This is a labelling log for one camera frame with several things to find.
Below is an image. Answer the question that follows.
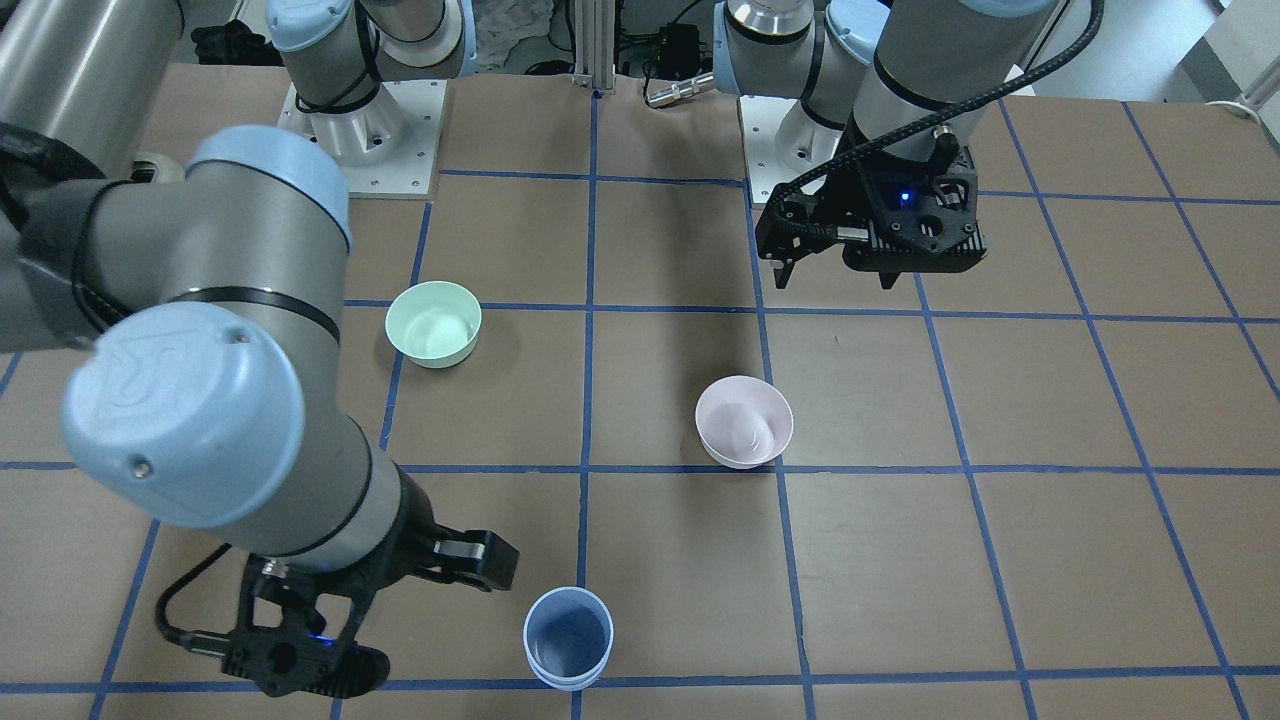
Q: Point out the mint green bowl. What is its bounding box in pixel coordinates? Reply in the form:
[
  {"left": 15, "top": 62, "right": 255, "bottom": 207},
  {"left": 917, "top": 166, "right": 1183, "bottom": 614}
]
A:
[{"left": 384, "top": 281, "right": 483, "bottom": 369}]

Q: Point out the blue cup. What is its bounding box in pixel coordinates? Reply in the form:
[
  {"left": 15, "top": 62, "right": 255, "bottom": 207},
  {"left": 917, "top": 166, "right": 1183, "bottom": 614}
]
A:
[
  {"left": 522, "top": 585, "right": 614, "bottom": 651},
  {"left": 525, "top": 642, "right": 614, "bottom": 692}
]

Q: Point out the aluminium frame post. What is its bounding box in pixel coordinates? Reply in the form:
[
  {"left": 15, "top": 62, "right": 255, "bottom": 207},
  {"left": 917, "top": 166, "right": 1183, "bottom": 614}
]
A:
[{"left": 570, "top": 1, "right": 618, "bottom": 97}]

